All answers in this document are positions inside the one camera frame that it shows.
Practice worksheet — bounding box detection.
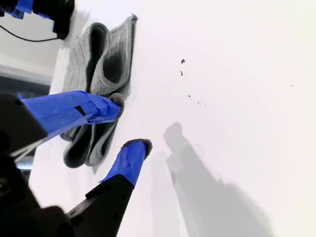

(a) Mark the grey striped square towel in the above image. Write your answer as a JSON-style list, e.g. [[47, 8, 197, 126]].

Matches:
[[59, 14, 138, 169]]

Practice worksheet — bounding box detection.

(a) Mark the black camera cable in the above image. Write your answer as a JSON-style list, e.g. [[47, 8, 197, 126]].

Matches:
[[0, 24, 60, 42]]

